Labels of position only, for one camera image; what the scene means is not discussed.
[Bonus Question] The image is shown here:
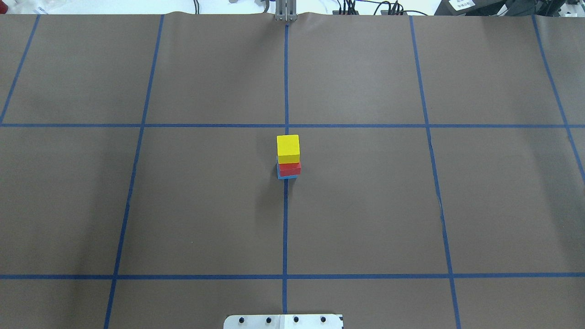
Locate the yellow block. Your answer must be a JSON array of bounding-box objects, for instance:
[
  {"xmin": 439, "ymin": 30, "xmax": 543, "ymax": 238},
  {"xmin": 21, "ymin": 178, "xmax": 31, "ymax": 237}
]
[{"xmin": 277, "ymin": 134, "xmax": 300, "ymax": 165}]

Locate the aluminium frame post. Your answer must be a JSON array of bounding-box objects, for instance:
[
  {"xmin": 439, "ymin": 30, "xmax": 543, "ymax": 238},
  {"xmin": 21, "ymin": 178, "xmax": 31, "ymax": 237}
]
[{"xmin": 275, "ymin": 0, "xmax": 298, "ymax": 22}]

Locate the blue block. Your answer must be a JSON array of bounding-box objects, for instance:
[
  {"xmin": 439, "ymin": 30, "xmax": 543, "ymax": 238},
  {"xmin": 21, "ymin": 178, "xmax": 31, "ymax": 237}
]
[{"xmin": 277, "ymin": 171, "xmax": 298, "ymax": 180}]

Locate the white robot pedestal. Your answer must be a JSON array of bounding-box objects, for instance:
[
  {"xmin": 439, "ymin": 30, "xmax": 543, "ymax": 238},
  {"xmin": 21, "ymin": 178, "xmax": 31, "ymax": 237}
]
[{"xmin": 223, "ymin": 314, "xmax": 344, "ymax": 329}]

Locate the red block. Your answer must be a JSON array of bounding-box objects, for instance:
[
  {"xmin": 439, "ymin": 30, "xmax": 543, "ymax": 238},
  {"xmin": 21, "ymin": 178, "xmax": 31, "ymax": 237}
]
[{"xmin": 277, "ymin": 162, "xmax": 302, "ymax": 176}]

